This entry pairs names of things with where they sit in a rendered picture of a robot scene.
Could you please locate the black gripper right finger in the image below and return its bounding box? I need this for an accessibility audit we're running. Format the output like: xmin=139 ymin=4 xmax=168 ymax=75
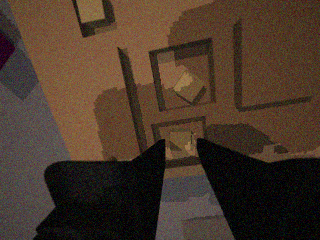
xmin=196 ymin=138 xmax=320 ymax=240

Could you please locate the magenta block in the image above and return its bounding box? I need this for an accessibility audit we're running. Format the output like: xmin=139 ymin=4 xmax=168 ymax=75
xmin=0 ymin=33 xmax=16 ymax=70

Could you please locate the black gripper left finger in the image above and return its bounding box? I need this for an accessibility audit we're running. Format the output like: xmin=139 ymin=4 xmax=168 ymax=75
xmin=44 ymin=139 xmax=166 ymax=240

